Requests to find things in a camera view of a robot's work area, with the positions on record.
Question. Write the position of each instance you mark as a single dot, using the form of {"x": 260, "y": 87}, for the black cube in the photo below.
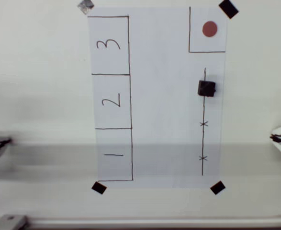
{"x": 206, "y": 88}

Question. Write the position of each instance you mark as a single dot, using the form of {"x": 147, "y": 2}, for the black tape piece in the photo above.
{"x": 99, "y": 187}
{"x": 228, "y": 9}
{"x": 217, "y": 187}

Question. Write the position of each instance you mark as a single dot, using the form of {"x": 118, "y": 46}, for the red round sticker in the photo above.
{"x": 209, "y": 29}

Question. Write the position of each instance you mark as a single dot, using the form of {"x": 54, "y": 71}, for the white paper sheet with markings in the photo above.
{"x": 159, "y": 95}

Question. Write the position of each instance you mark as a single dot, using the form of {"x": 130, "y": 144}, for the grey tape piece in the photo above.
{"x": 85, "y": 6}

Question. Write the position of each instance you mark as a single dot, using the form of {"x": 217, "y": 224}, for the aluminium rail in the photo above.
{"x": 154, "y": 223}

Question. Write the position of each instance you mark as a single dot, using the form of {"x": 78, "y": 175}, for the grey metal bracket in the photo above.
{"x": 9, "y": 222}

